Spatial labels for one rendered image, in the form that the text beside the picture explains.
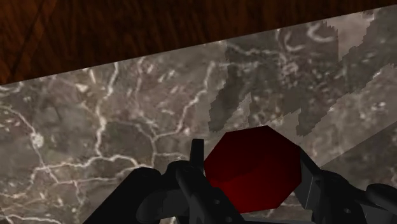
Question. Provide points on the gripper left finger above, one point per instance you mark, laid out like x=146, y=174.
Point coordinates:
x=186, y=186

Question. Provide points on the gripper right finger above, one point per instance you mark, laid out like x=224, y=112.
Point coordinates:
x=328, y=192

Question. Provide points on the dark red octagonal object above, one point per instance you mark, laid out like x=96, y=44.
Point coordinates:
x=252, y=169

